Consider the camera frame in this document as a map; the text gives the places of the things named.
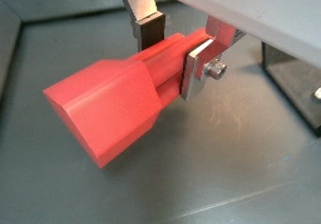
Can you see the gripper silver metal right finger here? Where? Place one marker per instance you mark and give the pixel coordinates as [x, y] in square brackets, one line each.
[203, 62]

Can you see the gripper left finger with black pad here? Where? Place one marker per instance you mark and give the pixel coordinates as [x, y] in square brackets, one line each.
[147, 22]

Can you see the red three prong object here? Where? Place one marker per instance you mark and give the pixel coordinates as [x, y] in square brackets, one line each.
[110, 101]

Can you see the black curved fixture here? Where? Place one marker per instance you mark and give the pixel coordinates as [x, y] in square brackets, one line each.
[298, 80]

